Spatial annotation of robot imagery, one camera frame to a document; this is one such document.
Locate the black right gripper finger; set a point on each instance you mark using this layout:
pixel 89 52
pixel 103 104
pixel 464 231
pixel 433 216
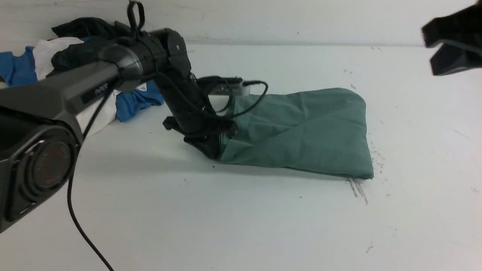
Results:
pixel 460 38

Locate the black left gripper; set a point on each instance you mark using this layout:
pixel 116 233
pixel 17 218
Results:
pixel 189 105

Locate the green long-sleeved shirt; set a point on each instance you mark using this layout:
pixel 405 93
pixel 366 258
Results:
pixel 322 131

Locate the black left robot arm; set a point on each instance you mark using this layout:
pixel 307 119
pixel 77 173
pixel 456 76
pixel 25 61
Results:
pixel 41 137

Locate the blue shirt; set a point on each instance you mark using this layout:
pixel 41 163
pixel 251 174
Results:
pixel 35 64

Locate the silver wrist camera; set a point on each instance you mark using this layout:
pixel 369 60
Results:
pixel 223 86

